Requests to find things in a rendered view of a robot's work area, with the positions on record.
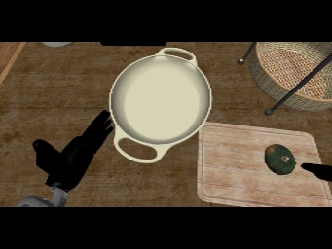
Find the wicker basket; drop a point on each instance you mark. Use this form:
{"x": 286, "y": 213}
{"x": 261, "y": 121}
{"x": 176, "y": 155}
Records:
{"x": 300, "y": 76}

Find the dark green squash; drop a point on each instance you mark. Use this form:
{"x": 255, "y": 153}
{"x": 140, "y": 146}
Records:
{"x": 280, "y": 159}

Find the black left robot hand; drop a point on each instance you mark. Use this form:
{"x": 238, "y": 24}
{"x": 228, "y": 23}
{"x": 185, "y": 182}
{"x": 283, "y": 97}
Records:
{"x": 73, "y": 159}

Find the cream oval pot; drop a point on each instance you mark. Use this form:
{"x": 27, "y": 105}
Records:
{"x": 160, "y": 103}

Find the pale grey round object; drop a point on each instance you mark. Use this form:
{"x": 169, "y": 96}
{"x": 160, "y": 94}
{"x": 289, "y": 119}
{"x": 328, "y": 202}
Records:
{"x": 57, "y": 43}

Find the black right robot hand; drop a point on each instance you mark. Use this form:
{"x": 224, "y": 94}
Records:
{"x": 327, "y": 172}

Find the black metal stand leg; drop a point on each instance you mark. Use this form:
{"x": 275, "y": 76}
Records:
{"x": 305, "y": 79}
{"x": 247, "y": 53}

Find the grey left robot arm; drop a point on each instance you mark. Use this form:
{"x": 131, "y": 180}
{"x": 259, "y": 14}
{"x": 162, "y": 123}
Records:
{"x": 48, "y": 199}

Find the pale wooden cutting board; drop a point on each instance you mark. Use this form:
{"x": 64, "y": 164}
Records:
{"x": 259, "y": 168}

